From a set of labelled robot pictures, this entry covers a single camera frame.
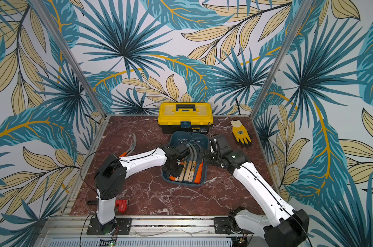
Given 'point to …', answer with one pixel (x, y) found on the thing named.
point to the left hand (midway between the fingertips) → (175, 176)
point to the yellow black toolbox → (185, 117)
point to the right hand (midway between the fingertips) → (205, 157)
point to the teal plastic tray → (200, 140)
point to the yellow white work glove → (240, 131)
